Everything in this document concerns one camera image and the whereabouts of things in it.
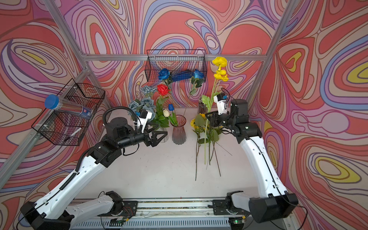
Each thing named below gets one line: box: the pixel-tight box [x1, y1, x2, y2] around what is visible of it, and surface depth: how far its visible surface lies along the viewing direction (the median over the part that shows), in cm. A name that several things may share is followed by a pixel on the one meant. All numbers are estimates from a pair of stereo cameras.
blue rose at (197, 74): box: [194, 69, 205, 80], surface depth 77 cm
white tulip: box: [162, 109, 171, 118], surface depth 78 cm
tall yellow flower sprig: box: [204, 56, 229, 165], surface depth 65 cm
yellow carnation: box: [206, 126, 212, 166], surface depth 103 cm
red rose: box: [156, 83, 172, 96], surface depth 78 cm
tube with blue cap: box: [44, 94, 93, 120], surface depth 69 cm
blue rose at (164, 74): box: [158, 68, 171, 81], surface depth 76 cm
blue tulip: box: [168, 103, 175, 111], surface depth 83 cm
